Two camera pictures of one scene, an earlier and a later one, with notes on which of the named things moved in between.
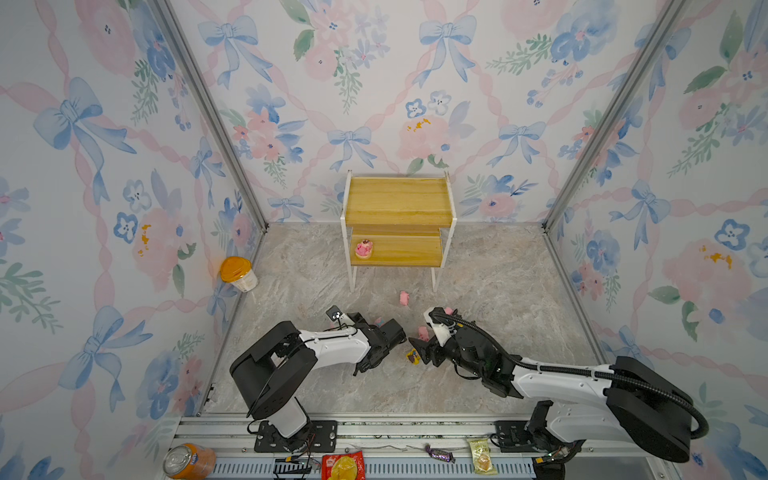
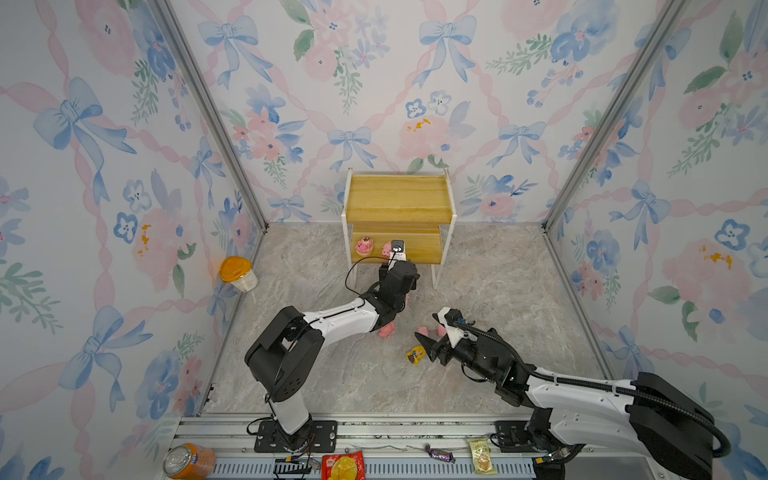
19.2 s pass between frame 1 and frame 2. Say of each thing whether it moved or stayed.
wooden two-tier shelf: stayed
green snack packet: stayed
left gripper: moved
